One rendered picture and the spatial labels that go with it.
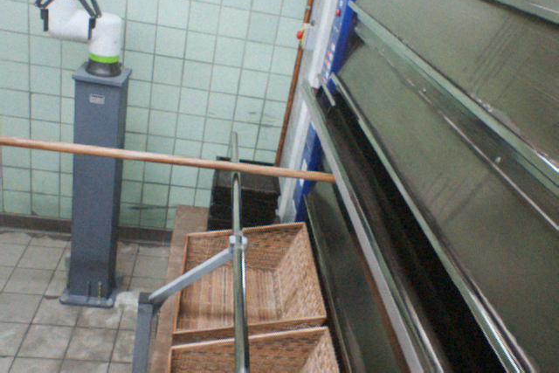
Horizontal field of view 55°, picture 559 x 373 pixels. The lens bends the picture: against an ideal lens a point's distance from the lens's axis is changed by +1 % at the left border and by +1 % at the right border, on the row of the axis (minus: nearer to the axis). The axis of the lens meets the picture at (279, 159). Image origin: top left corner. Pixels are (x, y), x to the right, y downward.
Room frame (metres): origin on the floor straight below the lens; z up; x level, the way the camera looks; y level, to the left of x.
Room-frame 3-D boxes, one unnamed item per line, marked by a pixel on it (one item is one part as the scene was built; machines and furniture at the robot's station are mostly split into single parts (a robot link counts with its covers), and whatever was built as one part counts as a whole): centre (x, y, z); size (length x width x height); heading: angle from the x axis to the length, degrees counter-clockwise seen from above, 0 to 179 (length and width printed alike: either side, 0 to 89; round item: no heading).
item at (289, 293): (1.55, 0.03, 0.72); 0.56 x 0.49 x 0.28; 10
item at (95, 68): (2.23, 0.83, 1.23); 0.26 x 0.15 x 0.06; 8
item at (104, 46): (2.17, 0.84, 1.36); 0.16 x 0.13 x 0.19; 114
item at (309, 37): (2.51, -0.02, 1.46); 0.10 x 0.07 x 0.10; 10
